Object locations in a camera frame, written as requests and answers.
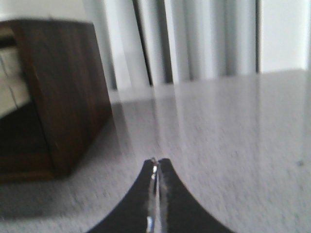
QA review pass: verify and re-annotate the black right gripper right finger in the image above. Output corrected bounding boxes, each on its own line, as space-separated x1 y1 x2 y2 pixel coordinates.
158 158 232 233

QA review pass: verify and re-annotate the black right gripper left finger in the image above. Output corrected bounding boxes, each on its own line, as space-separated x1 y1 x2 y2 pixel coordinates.
89 158 157 233

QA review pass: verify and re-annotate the dark wooden drawer cabinet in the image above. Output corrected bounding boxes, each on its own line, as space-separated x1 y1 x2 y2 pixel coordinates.
0 19 112 183

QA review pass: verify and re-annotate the grey window curtain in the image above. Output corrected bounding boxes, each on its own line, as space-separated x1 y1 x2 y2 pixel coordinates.
84 0 260 90

